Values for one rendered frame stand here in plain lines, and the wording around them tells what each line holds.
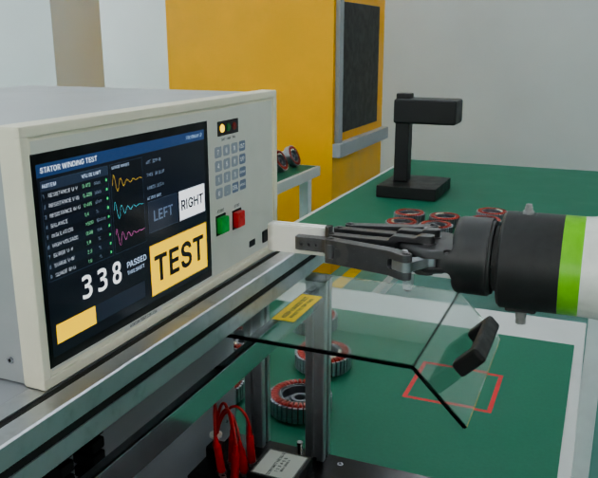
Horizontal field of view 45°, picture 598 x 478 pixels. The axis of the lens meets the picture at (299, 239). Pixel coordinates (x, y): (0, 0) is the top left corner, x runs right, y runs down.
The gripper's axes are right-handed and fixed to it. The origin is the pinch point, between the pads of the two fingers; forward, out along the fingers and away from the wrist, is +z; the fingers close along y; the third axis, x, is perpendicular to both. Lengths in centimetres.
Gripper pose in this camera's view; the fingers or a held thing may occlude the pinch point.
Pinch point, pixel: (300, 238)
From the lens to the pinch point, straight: 76.3
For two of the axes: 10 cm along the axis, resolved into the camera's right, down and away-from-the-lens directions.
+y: 3.8, -2.5, 8.9
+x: -0.1, -9.6, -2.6
